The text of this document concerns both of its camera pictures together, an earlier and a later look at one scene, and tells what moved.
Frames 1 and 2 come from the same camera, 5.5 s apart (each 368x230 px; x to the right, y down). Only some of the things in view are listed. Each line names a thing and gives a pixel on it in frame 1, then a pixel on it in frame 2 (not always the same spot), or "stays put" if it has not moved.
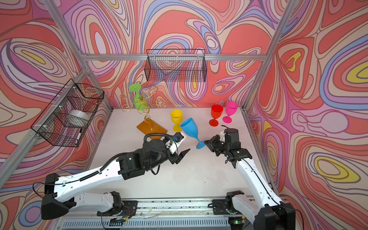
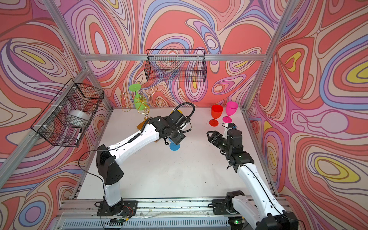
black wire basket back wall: x=175 y=65 stays put
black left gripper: x=174 y=157 → x=181 y=137
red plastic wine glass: x=216 y=110 stays put
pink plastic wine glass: x=231 y=109 stays put
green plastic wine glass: x=140 y=102 stays put
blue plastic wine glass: x=190 y=129 → x=173 y=146
